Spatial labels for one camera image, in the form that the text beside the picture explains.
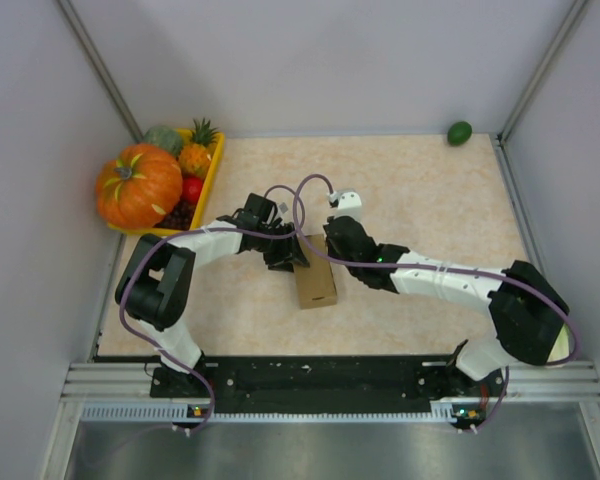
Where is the green lime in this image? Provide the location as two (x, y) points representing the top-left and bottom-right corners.
(446, 121), (473, 147)

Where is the orange pumpkin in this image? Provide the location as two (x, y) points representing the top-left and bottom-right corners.
(95, 143), (183, 230)

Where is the small pineapple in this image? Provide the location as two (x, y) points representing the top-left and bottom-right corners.
(178, 118), (218, 180)

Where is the dark grape bunch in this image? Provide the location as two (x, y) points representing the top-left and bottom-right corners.
(155, 200), (196, 231)

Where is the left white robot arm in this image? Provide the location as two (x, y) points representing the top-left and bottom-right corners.
(115, 194), (310, 397)

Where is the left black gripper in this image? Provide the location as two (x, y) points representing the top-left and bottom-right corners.
(254, 222), (307, 273)

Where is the red apple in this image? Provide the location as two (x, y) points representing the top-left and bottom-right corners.
(181, 176), (204, 205)

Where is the green lettuce head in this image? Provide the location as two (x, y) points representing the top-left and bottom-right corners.
(545, 326), (571, 368)

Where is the aluminium frame rail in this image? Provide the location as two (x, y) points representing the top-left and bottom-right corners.
(61, 356), (600, 424)

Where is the yellow plastic tray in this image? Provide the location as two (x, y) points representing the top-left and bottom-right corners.
(104, 127), (225, 236)

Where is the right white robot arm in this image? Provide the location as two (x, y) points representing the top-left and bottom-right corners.
(324, 216), (570, 396)

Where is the brown cardboard express box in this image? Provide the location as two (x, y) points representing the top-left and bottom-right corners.
(294, 234), (338, 310)

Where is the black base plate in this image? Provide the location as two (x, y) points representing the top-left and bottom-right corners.
(132, 355), (511, 418)

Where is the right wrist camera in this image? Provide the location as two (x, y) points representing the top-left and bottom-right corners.
(328, 189), (362, 222)

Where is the green squash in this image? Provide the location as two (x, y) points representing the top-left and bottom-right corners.
(142, 125), (184, 157)

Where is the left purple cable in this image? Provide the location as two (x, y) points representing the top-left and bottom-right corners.
(117, 184), (306, 434)

